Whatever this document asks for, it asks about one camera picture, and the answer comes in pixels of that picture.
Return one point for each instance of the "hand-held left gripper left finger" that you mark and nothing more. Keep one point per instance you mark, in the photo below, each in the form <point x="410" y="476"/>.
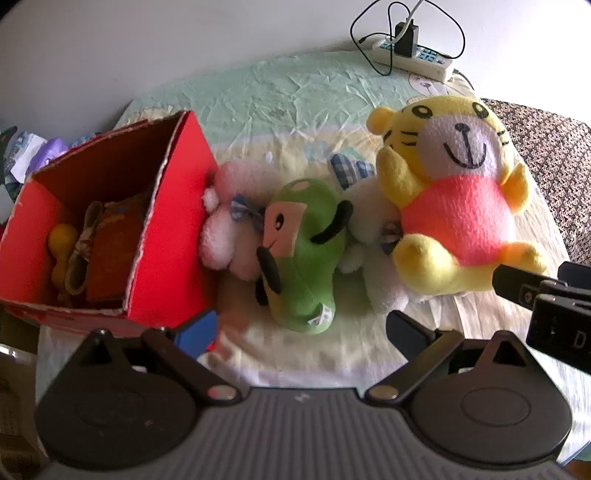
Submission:
<point x="199" y="328"/>

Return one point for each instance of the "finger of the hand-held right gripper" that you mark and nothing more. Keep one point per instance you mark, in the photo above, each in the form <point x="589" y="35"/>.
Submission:
<point x="508" y="279"/>

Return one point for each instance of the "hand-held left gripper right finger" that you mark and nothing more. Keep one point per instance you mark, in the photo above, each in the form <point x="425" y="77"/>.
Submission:
<point x="406" y="332"/>

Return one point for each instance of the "yellow tiger plush toy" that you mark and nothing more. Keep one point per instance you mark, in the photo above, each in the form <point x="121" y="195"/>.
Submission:
<point x="457" y="217"/>

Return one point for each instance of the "red cardboard box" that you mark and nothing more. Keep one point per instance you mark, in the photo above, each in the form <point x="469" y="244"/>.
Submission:
<point x="175" y="230"/>

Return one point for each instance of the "pink rabbit plush toy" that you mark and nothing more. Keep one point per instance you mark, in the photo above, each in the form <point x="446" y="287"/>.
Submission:
<point x="226" y="230"/>

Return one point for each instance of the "green plush toy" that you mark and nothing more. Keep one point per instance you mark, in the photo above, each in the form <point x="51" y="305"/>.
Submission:
<point x="314" y="258"/>

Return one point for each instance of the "white rabbit plush toy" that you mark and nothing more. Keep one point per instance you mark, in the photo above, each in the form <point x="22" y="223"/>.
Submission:
<point x="369" y="217"/>

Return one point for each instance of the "beige plush bear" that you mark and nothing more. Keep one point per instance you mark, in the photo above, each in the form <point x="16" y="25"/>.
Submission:
<point x="115" y="249"/>

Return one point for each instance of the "brown patterned blanket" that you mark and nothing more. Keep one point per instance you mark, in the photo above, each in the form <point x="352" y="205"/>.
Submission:
<point x="554" y="152"/>

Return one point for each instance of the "yellow plastic toy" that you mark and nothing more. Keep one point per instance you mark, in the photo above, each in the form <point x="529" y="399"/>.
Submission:
<point x="62" y="240"/>

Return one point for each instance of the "blue patterned cloth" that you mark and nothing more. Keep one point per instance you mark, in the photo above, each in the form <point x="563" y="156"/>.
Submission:
<point x="85" y="138"/>

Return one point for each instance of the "white power strip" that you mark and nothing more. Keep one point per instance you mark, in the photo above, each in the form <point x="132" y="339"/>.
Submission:
<point x="429" y="62"/>

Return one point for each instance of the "purple tissue pack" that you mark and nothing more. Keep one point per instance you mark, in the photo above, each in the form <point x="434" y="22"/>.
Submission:
<point x="53" y="150"/>

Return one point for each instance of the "printed bed sheet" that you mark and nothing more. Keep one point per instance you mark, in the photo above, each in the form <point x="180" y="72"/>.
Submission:
<point x="286" y="101"/>

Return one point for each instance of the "white blue patterned pack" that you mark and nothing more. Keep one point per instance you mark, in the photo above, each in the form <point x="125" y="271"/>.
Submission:
<point x="23" y="152"/>

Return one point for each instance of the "black charger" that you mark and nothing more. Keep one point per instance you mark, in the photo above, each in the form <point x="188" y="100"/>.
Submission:
<point x="406" y="41"/>

